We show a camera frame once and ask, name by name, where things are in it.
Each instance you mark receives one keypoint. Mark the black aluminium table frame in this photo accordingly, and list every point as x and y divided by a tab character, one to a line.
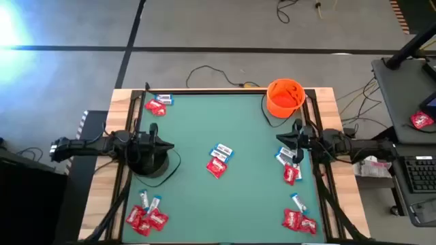
204	91

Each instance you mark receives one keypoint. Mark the red Kit Kat candy pack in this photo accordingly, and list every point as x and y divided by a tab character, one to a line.
135	215
152	104
292	218
159	111
143	227
308	225
157	218
216	167
290	174
421	119

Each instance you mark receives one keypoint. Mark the black panel striped edge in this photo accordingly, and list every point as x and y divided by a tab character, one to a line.
76	204

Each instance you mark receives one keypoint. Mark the black computer keyboard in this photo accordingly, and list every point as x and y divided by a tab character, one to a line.
422	175

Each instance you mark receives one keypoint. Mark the green table mat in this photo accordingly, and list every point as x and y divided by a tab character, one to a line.
218	204

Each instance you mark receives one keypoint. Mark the orange black striped strip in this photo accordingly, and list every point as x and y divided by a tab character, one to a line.
399	15

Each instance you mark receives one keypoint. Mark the grey desk top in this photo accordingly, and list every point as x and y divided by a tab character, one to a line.
398	102

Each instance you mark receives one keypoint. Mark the black cabinet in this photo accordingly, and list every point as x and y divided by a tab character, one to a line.
30	204

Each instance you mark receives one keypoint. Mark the dark grey keyboard tray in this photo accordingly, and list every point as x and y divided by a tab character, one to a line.
402	200

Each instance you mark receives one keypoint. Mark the orange halloween bucket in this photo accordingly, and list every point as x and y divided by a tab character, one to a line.
286	102

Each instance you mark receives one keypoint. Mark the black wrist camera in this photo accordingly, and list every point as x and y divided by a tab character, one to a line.
143	140
308	139

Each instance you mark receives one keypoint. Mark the black jack-o-lantern halloween bucket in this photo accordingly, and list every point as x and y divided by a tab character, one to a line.
153	169

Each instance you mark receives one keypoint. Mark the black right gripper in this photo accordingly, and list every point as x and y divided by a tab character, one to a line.
301	141

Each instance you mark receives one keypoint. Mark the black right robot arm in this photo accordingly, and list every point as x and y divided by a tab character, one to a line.
368	149

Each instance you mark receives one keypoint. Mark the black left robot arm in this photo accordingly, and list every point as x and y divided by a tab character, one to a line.
85	146

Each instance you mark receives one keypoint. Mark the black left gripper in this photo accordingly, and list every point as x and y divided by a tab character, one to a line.
146	149

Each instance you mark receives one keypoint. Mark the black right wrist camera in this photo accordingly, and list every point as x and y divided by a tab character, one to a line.
308	139

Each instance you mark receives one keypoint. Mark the dark tablet screen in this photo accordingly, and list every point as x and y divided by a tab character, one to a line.
430	105

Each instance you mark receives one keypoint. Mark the clear plastic candy bag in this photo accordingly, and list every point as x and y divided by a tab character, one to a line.
371	168

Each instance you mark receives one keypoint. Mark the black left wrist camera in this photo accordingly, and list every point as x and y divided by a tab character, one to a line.
143	140

